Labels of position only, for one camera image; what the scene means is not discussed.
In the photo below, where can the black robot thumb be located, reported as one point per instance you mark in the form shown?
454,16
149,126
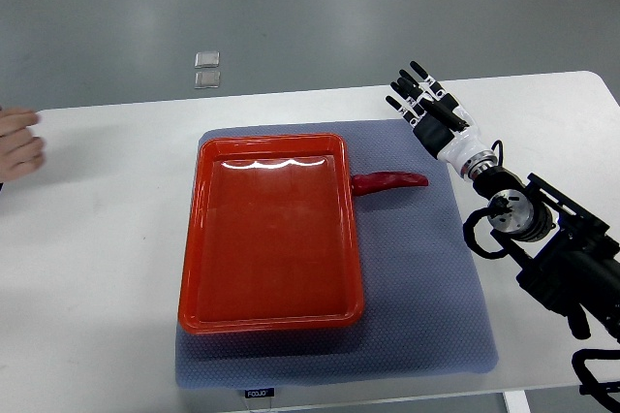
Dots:
447,117

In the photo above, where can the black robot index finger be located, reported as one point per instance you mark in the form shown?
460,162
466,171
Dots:
433,86

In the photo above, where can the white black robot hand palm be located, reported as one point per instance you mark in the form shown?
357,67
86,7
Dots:
463,150

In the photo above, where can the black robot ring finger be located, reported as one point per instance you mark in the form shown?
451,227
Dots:
409,92

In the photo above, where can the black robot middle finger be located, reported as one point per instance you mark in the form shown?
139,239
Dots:
406,75

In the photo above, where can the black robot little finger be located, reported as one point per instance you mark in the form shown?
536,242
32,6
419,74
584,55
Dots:
409,115

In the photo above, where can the red chili pepper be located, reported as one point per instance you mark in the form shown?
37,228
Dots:
381,181

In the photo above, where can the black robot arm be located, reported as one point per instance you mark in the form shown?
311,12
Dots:
567,259

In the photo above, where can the red plastic tray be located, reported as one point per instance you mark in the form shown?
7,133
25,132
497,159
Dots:
272,240

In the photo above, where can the person's bare hand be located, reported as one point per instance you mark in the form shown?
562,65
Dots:
22,153

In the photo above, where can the blue-grey mesh mat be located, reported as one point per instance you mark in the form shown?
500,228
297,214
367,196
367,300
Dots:
424,310

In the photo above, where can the lower metal floor plate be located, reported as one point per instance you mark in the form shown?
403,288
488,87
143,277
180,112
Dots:
207,79

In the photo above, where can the metal floor plate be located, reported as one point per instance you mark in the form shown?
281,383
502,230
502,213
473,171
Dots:
207,79
207,59

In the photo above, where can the upper metal floor plate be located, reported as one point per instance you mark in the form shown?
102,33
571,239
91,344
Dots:
207,59

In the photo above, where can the white table leg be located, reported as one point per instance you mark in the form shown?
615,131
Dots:
516,402

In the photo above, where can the black mat label tag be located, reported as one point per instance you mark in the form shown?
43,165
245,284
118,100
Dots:
259,393

